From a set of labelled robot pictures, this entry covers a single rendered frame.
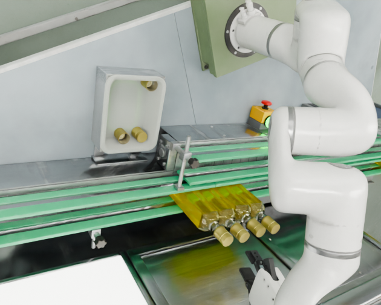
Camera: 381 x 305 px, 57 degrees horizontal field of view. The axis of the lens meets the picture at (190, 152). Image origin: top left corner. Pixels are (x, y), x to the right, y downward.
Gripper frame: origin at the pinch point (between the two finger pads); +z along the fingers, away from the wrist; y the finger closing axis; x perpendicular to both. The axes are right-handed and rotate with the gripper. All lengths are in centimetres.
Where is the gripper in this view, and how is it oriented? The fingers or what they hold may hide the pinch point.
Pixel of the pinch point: (250, 265)
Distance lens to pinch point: 88.7
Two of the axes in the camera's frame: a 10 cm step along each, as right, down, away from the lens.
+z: -2.8, -4.5, 8.5
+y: 2.1, -8.9, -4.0
